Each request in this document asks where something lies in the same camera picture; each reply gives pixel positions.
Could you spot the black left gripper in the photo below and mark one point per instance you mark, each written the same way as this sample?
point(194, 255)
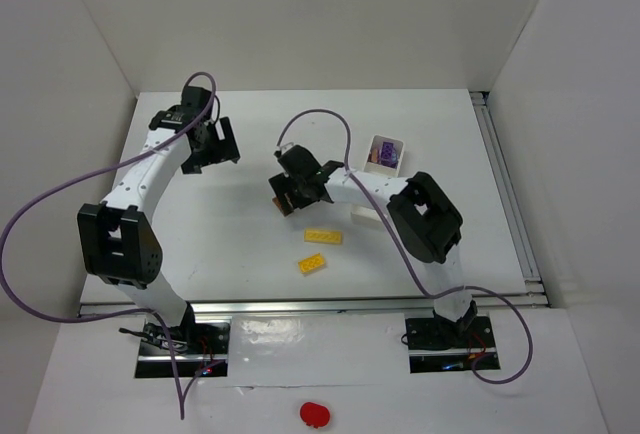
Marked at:
point(215, 146)

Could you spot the purple lego brick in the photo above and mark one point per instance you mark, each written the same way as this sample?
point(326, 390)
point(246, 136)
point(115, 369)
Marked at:
point(385, 151)

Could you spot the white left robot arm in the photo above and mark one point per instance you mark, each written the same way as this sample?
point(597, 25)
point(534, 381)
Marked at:
point(118, 243)

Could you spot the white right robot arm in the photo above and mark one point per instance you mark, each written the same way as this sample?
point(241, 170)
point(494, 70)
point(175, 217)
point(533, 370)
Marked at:
point(423, 223)

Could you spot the red round button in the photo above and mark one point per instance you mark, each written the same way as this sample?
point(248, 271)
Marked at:
point(315, 415)

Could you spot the brown stepped lego plate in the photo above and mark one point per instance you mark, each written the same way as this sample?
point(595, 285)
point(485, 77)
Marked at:
point(283, 207)

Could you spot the front aluminium rail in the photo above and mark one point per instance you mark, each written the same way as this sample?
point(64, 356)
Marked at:
point(527, 300)

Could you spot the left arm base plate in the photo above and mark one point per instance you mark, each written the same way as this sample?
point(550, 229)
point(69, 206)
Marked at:
point(207, 351)

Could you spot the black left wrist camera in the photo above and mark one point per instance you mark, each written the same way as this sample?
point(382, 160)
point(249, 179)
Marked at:
point(196, 98)

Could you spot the white divided plastic tray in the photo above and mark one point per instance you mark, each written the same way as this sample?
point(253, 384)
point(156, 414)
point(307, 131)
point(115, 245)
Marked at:
point(367, 216)

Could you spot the short yellow lego brick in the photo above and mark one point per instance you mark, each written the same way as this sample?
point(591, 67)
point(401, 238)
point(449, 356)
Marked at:
point(311, 264)

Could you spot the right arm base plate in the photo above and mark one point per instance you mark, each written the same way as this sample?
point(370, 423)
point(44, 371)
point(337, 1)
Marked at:
point(431, 351)

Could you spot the aluminium table rail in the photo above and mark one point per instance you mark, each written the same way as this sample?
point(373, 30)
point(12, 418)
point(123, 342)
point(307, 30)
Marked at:
point(515, 222)

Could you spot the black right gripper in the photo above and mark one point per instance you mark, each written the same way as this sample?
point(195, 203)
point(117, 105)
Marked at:
point(288, 194)

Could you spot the long yellow lego brick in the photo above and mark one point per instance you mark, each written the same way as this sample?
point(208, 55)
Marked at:
point(323, 236)

